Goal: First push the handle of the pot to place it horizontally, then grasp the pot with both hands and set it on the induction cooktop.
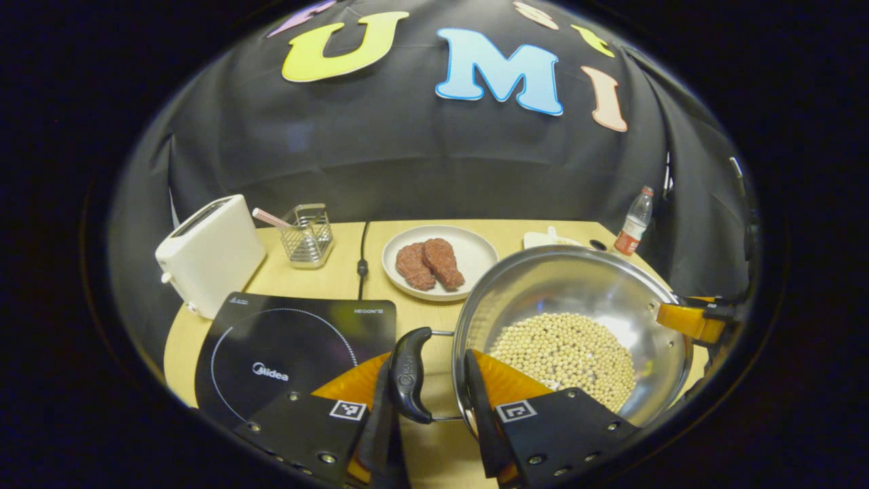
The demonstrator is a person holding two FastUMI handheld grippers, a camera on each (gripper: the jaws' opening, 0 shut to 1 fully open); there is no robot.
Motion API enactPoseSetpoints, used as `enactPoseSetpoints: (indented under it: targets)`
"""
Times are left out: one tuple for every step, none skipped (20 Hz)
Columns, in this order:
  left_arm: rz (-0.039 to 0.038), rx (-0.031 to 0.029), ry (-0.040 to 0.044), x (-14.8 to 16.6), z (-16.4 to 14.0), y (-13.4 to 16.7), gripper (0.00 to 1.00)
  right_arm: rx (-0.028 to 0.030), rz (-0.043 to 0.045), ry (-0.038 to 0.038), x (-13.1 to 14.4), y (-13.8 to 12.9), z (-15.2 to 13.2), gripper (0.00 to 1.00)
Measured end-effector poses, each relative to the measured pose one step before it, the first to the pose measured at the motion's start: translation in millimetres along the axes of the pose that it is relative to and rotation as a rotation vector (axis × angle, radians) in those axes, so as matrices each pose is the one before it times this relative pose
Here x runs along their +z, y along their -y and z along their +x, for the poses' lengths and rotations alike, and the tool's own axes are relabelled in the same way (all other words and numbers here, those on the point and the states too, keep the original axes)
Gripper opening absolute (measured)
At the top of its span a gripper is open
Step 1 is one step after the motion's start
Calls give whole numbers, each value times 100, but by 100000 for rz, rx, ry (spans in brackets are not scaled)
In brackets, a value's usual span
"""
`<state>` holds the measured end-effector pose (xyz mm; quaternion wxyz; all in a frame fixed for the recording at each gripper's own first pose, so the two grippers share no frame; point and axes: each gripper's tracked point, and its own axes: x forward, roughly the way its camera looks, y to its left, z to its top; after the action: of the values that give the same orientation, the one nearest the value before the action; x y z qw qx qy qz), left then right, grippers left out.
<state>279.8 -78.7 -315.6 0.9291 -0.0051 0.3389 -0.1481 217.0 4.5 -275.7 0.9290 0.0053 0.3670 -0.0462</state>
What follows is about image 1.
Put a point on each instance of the black backdrop cloth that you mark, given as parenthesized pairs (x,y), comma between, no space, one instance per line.
(339,136)

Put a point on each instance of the pink stick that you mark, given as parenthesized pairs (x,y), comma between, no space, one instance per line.
(268,217)

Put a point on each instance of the pile of soybeans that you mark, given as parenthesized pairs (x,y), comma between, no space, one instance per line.
(570,353)

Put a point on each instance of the black induction cooktop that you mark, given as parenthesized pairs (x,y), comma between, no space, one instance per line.
(285,339)

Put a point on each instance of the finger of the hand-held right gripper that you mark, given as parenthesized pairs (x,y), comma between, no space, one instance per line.
(686,319)

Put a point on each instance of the white round plate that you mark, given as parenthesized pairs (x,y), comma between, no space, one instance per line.
(475,251)

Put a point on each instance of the black round table grommet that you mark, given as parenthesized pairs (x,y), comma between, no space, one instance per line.
(598,244)

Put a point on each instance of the white divided dish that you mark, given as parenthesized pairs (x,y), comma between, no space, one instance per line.
(540,240)

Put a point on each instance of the white toaster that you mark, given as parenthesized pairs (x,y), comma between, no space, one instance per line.
(217,258)

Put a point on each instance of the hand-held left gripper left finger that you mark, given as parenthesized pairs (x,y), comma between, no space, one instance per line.
(383,435)

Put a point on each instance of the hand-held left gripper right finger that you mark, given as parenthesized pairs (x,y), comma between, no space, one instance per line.
(478,421)

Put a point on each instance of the clear bottle with red label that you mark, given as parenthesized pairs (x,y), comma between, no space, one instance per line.
(635,227)

